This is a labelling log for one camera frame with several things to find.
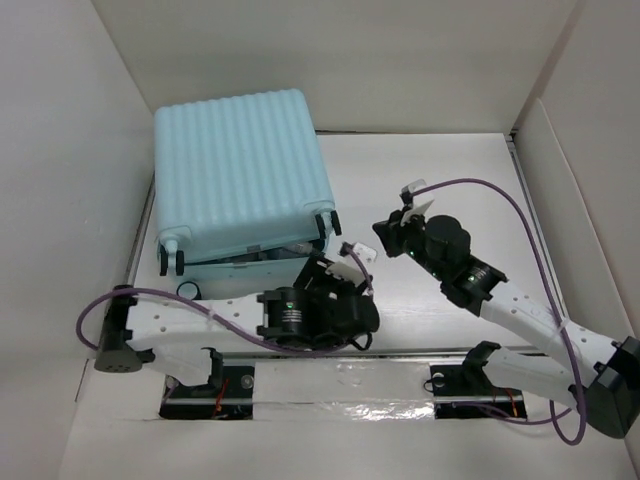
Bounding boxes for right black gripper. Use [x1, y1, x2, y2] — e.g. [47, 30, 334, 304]
[373, 205, 447, 282]

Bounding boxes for light blue hard-shell suitcase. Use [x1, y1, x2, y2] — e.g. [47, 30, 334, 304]
[154, 89, 342, 297]

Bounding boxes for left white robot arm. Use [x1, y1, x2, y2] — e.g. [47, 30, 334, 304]
[95, 244, 380, 397]

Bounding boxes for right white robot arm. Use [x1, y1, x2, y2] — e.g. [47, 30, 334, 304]
[372, 210, 639, 439]

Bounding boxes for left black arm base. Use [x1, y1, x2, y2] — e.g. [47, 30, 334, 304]
[159, 365, 255, 421]

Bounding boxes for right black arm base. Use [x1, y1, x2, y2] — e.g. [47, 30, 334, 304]
[423, 364, 528, 420]

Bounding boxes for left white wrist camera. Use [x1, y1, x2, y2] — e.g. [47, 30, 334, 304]
[326, 242, 378, 285]

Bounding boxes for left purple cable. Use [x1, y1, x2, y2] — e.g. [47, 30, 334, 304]
[74, 242, 376, 356]

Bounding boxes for purple cable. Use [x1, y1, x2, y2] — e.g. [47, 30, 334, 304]
[74, 242, 376, 356]
[409, 178, 589, 446]

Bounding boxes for aluminium rail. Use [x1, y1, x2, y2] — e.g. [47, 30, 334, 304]
[94, 347, 581, 362]

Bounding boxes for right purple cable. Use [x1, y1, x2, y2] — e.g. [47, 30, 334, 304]
[409, 178, 589, 446]

